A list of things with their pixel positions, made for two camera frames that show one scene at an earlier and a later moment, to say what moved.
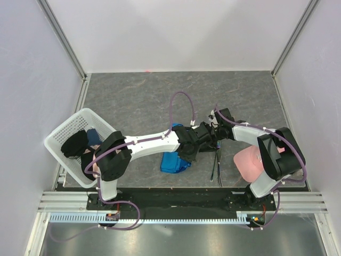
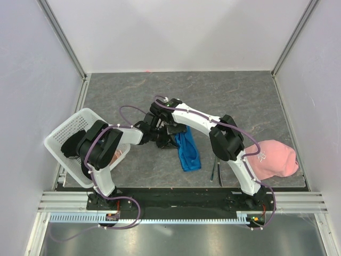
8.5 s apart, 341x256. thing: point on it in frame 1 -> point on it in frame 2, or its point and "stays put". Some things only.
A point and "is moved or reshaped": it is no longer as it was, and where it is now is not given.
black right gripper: (211, 127) -> (173, 131)
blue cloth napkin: (170, 161) is moved or reshaped
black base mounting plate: (182, 200) stays put
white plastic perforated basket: (84, 119) stays put
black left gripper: (191, 157) -> (167, 141)
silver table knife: (219, 154) stays put
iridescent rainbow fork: (218, 146) stays put
